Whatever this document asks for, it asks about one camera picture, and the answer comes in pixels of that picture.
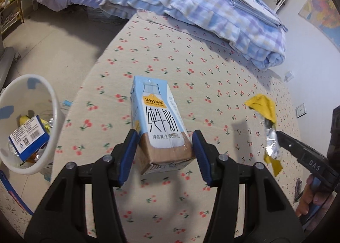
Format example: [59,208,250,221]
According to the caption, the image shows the wall map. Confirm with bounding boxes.
[298,0,340,52]

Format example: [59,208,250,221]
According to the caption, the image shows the cherry print bed sheet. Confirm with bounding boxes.
[0,9,309,243]

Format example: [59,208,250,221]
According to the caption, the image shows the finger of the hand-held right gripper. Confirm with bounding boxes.
[276,130,306,162]

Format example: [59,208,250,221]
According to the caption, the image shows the light blue milk carton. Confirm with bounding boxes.
[129,75,196,175]

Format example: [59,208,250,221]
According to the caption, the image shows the white plastic bin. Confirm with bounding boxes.
[0,73,66,176]

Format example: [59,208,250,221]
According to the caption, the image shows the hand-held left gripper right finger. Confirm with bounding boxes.
[192,129,306,243]

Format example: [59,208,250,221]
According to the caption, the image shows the blue cardboard box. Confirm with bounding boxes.
[8,115,51,160]

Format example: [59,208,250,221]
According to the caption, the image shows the yellow foil wrapper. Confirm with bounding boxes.
[244,94,284,177]

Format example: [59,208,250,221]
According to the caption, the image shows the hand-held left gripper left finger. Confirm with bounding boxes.
[24,129,140,243]

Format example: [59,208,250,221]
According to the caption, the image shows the wooden toy shelf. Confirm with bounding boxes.
[0,0,25,34]

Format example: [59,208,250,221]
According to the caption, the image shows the folded white clothes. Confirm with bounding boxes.
[224,0,289,32]

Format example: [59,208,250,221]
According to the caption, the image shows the person's right hand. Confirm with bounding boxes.
[295,175,324,217]

